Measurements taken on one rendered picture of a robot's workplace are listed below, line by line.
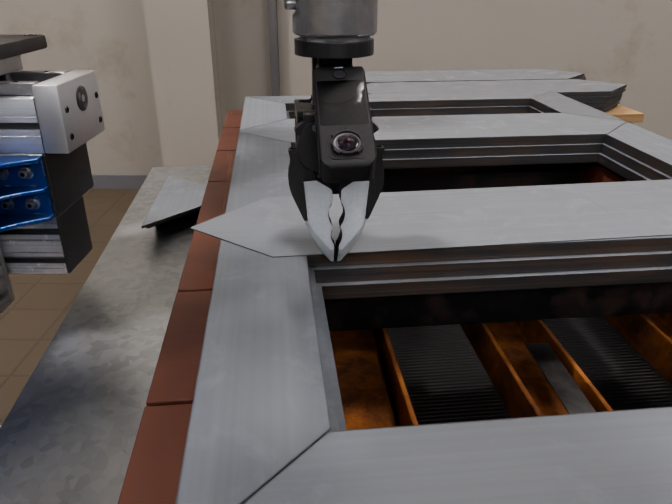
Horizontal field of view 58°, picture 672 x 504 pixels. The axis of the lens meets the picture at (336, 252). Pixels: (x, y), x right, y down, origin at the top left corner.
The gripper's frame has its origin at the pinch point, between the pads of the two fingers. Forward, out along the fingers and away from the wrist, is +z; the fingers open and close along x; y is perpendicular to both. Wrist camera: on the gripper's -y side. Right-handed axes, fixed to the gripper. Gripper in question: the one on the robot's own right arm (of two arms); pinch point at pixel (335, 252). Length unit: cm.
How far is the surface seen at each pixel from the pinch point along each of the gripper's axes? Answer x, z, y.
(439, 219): -13.1, 0.7, 9.3
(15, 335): 96, 87, 130
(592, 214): -31.6, 0.7, 8.9
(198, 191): 21, 15, 64
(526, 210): -24.3, 0.7, 11.0
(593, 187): -36.5, 0.6, 18.4
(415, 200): -11.7, 0.7, 15.9
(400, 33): -61, 3, 268
